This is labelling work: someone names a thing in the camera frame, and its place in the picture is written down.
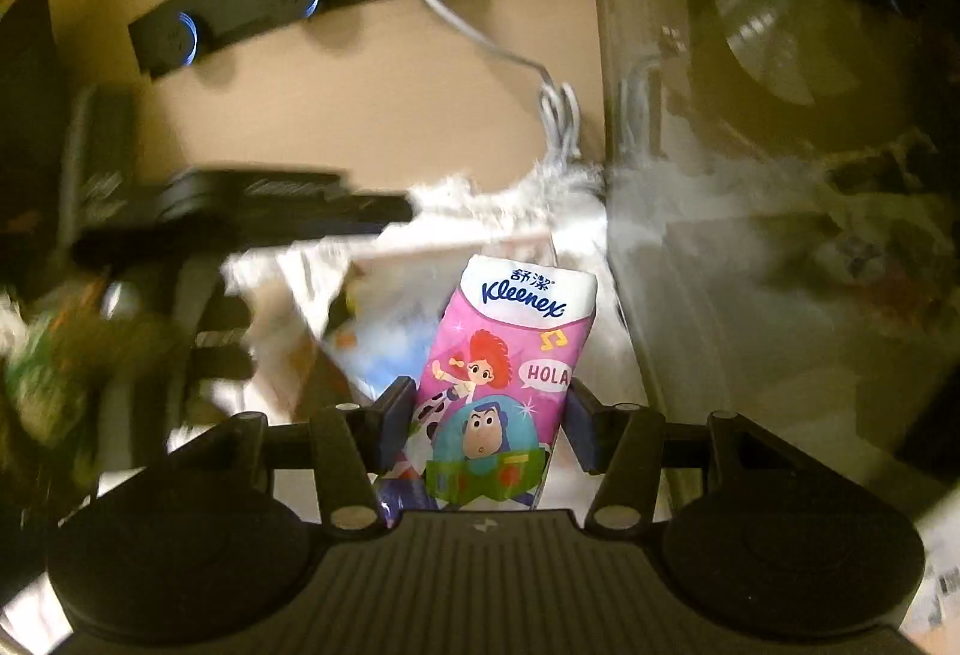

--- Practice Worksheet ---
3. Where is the blue printed box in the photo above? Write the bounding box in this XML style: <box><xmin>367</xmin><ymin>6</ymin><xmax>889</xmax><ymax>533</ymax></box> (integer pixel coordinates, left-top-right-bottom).
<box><xmin>315</xmin><ymin>308</ymin><xmax>445</xmax><ymax>402</ymax></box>

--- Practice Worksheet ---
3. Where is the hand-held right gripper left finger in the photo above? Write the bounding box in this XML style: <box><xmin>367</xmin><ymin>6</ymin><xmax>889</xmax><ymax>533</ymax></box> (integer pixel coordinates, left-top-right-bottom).
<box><xmin>217</xmin><ymin>376</ymin><xmax>418</xmax><ymax>530</ymax></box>

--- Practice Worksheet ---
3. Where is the black monitor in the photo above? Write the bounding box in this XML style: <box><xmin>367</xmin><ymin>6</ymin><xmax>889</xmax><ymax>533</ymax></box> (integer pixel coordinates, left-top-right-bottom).
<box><xmin>0</xmin><ymin>0</ymin><xmax>58</xmax><ymax>223</ymax></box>

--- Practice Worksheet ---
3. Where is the clear plastic container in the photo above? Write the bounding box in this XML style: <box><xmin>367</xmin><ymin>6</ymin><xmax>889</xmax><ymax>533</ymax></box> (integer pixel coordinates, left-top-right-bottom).
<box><xmin>576</xmin><ymin>0</ymin><xmax>960</xmax><ymax>537</ymax></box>

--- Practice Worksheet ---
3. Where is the pink cartoon tissue pack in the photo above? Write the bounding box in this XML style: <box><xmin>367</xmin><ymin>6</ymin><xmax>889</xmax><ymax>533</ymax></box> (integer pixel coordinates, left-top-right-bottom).
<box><xmin>375</xmin><ymin>254</ymin><xmax>599</xmax><ymax>513</ymax></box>

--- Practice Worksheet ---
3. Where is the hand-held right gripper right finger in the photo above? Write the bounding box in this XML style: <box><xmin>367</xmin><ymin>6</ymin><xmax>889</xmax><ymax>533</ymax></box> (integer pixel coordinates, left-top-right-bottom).
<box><xmin>565</xmin><ymin>377</ymin><xmax>752</xmax><ymax>530</ymax></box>

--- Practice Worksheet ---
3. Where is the green packet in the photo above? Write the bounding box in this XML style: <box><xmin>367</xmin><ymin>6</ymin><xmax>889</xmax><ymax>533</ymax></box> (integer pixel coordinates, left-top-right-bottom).
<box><xmin>0</xmin><ymin>291</ymin><xmax>182</xmax><ymax>470</ymax></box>

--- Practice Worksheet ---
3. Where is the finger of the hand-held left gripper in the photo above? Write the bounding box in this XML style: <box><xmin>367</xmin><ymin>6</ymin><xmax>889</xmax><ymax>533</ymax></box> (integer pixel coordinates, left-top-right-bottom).
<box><xmin>330</xmin><ymin>190</ymin><xmax>416</xmax><ymax>230</ymax></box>

